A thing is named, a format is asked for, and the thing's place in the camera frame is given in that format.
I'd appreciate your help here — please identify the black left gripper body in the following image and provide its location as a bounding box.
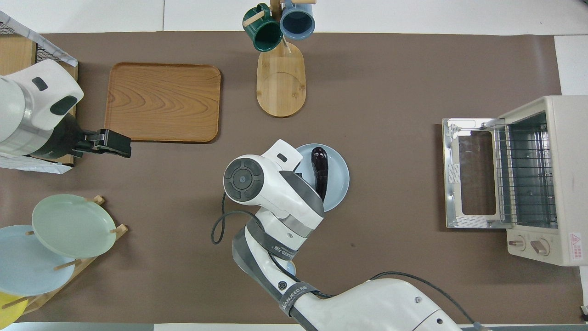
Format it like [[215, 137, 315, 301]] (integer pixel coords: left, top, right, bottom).
[[69, 130, 104, 154]]

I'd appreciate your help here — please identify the dark purple eggplant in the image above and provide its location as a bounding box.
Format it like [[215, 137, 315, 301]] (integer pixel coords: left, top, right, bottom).
[[311, 147, 329, 203]]

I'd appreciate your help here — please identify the glass oven door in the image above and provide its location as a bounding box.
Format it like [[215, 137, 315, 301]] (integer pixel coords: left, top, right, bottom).
[[442, 118, 506, 229]]

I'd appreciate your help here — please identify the cream toaster oven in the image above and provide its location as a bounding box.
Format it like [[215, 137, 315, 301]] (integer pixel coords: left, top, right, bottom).
[[492, 95, 588, 267]]

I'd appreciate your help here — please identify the wooden serving tray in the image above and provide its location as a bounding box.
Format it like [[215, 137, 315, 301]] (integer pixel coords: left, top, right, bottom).
[[104, 63, 221, 143]]

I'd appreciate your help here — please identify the pale green plate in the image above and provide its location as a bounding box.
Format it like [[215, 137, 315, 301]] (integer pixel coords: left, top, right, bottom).
[[32, 194, 117, 259]]

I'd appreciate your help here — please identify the wooden plate rack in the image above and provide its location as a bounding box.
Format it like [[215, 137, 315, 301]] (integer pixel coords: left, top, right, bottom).
[[0, 195, 128, 318]]

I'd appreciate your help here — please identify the light blue racked plate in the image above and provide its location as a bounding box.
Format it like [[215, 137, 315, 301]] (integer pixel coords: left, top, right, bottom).
[[0, 225, 76, 297]]

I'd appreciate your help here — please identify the wooden mug tree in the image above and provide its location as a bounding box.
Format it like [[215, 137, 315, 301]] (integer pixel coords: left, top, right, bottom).
[[243, 0, 317, 118]]

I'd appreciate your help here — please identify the dark green ceramic mug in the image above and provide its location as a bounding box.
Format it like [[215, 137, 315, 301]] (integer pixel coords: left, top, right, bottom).
[[243, 4, 283, 52]]

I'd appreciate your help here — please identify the yellow plate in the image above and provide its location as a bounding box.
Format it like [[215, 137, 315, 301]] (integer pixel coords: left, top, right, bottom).
[[0, 292, 29, 329]]

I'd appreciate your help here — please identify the blue ceramic mug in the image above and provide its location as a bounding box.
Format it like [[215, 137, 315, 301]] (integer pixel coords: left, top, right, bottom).
[[279, 0, 316, 40]]

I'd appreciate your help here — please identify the brown table mat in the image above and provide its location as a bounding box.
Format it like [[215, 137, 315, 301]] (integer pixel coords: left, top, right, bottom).
[[0, 31, 584, 325]]

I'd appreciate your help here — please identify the black wire basket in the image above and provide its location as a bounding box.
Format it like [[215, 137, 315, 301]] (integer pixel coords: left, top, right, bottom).
[[0, 18, 56, 63]]

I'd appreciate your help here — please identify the wire oven rack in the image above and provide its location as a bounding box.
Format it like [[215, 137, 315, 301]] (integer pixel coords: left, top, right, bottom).
[[494, 122, 559, 226]]

